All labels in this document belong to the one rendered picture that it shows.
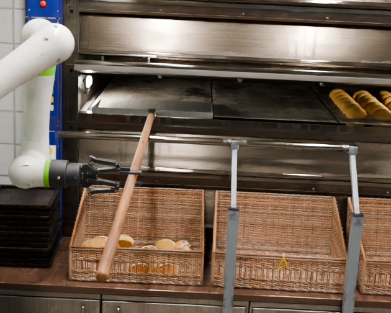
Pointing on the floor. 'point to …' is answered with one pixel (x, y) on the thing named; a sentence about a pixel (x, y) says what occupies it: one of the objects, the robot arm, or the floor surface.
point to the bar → (352, 262)
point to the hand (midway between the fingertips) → (130, 177)
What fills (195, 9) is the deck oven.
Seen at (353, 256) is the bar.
